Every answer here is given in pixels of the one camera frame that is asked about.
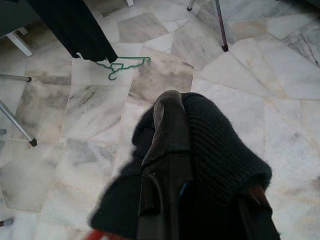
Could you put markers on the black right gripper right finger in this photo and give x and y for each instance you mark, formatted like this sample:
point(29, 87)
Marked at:
point(257, 220)

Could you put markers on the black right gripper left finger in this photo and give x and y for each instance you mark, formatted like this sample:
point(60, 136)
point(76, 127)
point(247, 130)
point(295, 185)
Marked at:
point(170, 130)

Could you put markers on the black shirt green circle logo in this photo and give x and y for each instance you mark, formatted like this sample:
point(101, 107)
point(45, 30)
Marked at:
point(212, 140)

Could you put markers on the red plastic clothes hanger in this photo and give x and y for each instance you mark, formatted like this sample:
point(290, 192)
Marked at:
point(100, 236)

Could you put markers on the green clothes hanger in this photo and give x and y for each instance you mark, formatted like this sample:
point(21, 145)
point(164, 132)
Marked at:
point(132, 58)

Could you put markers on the silver metal clothes rack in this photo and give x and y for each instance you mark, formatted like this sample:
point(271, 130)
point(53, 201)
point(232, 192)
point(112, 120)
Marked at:
point(222, 32)

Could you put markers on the black T-shirt small chest print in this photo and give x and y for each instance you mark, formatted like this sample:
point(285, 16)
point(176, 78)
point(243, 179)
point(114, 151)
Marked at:
point(75, 25)

